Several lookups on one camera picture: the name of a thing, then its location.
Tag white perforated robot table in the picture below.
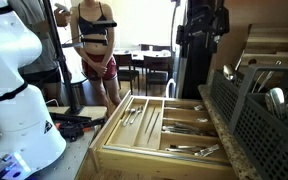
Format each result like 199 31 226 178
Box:
27 128 96 180

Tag chopstick in drawer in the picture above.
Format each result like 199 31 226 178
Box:
144 107 156 134
147 112 161 144

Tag spoon in drawer compartment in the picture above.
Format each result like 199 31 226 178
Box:
195 118 208 123

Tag forks in compartment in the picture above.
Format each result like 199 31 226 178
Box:
164 105 203 111
166 144 220 157

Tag person in red shorts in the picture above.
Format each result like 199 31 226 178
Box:
70 0 121 107

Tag person in grey shirt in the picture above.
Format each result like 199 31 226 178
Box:
7 0 63 105

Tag dining chair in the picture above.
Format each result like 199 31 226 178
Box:
144 56 173 95
114 54 139 90

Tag dining chair right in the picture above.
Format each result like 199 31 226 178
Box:
144 56 173 95

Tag knives in middle compartment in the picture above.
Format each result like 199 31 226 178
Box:
162 122 216 136

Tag forks in front compartment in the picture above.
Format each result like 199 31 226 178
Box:
166 144 220 157

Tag silver spoon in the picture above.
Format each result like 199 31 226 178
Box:
223 65 236 81

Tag dining table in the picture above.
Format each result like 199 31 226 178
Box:
113 50 171 60

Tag wooden cutlery drawer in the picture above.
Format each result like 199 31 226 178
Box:
90 93 237 180

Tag forks in rear compartment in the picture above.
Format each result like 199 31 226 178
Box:
164 105 203 111

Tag grey cutlery rack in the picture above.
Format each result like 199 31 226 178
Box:
210 64 288 180

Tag dining chair left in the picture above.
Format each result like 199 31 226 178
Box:
114 54 139 90

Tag spoons in rack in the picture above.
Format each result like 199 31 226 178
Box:
265 87 288 128

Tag black tripod pole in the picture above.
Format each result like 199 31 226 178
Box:
42 0 82 115

